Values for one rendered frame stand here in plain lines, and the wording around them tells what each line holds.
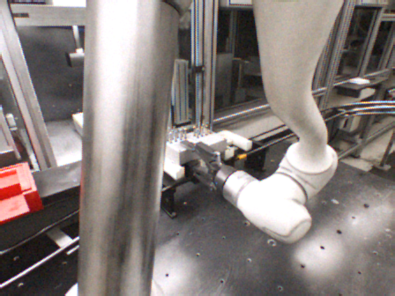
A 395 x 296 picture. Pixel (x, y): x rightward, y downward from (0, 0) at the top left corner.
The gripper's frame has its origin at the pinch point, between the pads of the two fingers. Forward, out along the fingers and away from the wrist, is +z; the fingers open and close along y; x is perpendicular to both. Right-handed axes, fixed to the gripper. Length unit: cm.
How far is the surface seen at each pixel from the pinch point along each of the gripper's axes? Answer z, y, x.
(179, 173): -2.4, -5.1, 5.3
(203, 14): 20.9, 39.0, -21.1
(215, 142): -1.1, 1.1, -11.1
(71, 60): 38.4, 24.3, 20.6
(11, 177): 12.7, 2.4, 46.8
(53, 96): 63, 6, 25
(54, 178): 12.5, -1.7, 37.8
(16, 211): 1.6, -0.2, 47.7
